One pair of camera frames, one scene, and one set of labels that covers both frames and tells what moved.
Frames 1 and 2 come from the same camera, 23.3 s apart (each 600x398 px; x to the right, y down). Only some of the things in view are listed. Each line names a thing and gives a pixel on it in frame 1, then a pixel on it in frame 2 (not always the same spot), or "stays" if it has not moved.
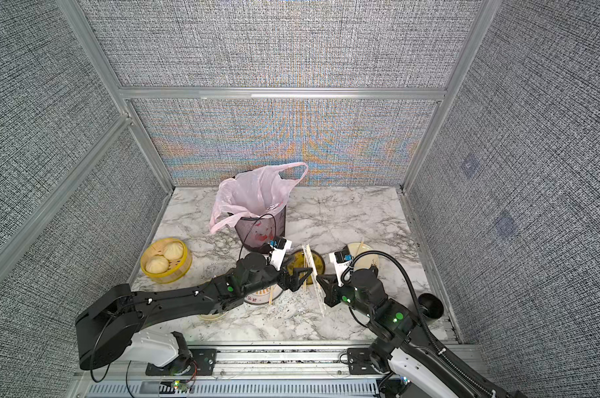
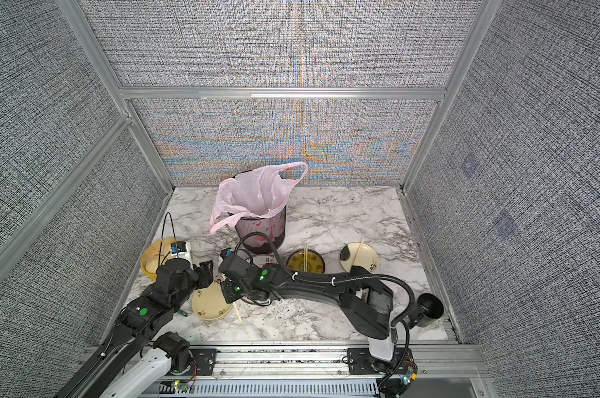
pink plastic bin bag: x=254 y=192 stays
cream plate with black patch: x=364 y=261 stays
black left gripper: x=294 y=283 to x=205 y=274
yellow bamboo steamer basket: x=166 y=261 stays
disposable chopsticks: x=305 y=255 stays
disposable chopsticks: x=307 y=252 to x=237 y=312
